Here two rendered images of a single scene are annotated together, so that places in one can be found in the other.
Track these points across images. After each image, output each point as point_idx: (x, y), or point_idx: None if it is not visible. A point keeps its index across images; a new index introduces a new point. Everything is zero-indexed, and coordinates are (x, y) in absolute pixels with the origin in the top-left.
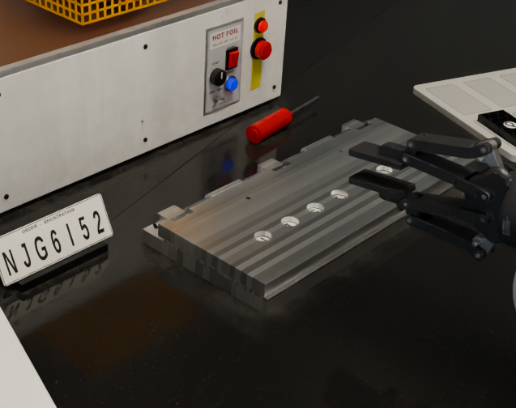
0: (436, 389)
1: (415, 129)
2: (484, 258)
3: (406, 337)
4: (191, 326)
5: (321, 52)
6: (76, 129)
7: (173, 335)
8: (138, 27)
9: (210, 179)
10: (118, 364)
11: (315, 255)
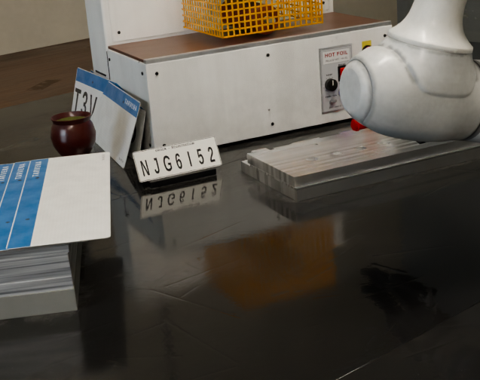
0: (386, 234)
1: None
2: (423, 142)
3: (386, 212)
4: (244, 203)
5: None
6: (215, 106)
7: (230, 206)
8: (261, 41)
9: None
10: (186, 216)
11: (340, 167)
